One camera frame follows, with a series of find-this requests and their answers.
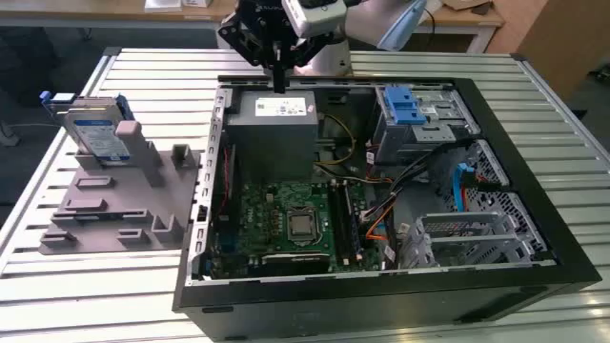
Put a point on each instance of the metal optical drive cage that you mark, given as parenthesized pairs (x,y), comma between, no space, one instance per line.
(428,134)

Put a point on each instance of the grey parts rack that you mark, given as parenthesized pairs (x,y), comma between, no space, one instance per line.
(119,203)

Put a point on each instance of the green motherboard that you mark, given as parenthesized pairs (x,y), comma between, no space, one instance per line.
(285,194)

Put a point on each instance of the small white box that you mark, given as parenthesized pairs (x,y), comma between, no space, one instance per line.
(197,3)

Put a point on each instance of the silver CPU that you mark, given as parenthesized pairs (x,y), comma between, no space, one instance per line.
(301,226)

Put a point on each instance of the black RAM slot bank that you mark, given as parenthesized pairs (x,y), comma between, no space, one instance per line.
(340,221)

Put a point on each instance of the black open PC case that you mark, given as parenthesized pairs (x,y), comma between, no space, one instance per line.
(333,314)

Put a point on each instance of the black graphics card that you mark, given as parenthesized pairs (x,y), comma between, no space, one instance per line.
(295,262)

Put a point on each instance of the brown cardboard piece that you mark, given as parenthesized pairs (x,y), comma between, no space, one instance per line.
(464,5)

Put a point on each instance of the large white box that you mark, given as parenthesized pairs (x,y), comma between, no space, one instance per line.
(161,5)

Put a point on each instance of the wooden desk with white frame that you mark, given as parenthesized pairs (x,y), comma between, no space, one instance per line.
(94,10)

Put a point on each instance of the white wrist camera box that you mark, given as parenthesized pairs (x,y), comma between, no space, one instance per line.
(313,21)

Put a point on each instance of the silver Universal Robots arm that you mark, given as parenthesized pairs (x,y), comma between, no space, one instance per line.
(333,59)

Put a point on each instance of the black round bin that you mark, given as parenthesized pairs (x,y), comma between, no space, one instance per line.
(28,64)

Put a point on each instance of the grey power supply unit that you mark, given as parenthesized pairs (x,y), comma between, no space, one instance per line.
(271,153)

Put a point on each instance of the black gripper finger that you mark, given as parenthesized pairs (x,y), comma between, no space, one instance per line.
(307,51)
(243,39)

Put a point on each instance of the grey stand foot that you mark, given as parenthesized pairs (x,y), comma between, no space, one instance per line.
(8,137)

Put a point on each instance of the blue plastic drive latch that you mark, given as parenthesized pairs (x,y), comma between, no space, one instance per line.
(401,107)

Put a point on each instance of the metal disk bay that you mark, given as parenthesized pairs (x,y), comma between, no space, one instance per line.
(468,240)

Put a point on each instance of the hard disk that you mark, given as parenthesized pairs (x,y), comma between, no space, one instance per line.
(97,137)

